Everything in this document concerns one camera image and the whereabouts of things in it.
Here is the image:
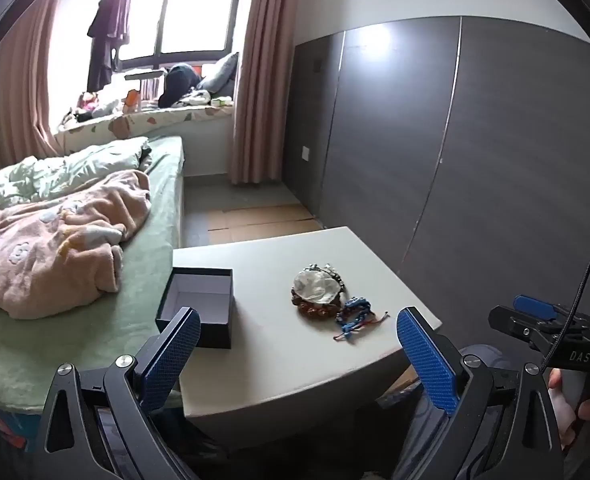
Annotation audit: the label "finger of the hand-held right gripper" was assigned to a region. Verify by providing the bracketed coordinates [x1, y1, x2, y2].
[513, 295, 560, 322]
[488, 305, 556, 348]

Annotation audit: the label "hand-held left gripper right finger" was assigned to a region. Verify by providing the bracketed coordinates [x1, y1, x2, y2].
[392, 306, 565, 480]

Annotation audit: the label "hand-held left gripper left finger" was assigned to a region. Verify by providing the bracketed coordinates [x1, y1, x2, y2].
[32, 306, 202, 480]

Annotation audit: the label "black gift box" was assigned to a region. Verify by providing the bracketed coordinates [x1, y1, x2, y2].
[155, 267, 234, 350]

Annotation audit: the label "blue braided bracelet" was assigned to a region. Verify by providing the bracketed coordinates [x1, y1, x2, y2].
[333, 297, 390, 342]

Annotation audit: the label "silver beaded necklace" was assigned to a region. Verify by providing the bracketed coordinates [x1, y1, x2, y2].
[302, 261, 350, 297]

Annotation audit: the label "brown wooden bead bracelet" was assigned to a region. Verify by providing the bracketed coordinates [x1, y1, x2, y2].
[290, 285, 344, 319]

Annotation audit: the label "person's jeans leg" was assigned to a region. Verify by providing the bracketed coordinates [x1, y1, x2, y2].
[394, 344, 513, 480]

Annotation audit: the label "bed with green sheet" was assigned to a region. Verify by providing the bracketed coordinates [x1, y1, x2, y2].
[0, 135, 187, 453]

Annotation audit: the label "pink fleece blanket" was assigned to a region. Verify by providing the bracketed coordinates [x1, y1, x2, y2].
[0, 170, 152, 322]

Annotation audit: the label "flattened cardboard sheets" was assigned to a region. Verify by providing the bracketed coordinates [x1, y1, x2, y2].
[207, 202, 322, 246]

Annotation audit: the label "dark grey wardrobe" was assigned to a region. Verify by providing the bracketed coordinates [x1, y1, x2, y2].
[281, 16, 590, 346]

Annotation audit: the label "pale green quilt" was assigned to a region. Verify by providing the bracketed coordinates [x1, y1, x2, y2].
[0, 136, 153, 216]

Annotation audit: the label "floral window seat cushion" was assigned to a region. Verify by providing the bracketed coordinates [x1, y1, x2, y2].
[56, 101, 236, 154]

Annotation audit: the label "pile of colourful toys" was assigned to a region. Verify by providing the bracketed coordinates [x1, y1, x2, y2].
[64, 90, 142, 127]

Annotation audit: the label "grey pillow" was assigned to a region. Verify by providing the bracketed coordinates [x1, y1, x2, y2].
[197, 51, 240, 99]

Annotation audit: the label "pink curtain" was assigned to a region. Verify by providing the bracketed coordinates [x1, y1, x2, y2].
[0, 0, 76, 162]
[226, 0, 302, 187]

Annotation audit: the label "hanging dark clothing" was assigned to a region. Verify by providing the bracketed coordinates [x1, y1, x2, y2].
[86, 0, 132, 92]

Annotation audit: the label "window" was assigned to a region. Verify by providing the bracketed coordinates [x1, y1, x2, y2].
[116, 0, 241, 69]

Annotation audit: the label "black cable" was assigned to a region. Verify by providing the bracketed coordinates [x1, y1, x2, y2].
[540, 245, 590, 368]

